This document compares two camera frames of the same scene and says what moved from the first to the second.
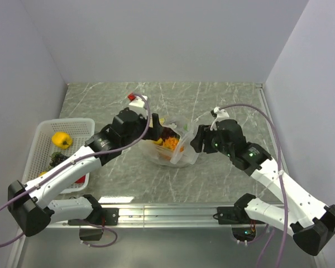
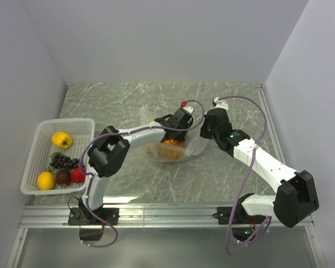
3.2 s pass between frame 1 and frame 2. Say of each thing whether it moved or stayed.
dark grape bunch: stayed
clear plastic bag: moved
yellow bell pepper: stayed
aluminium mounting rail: stayed
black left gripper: moved
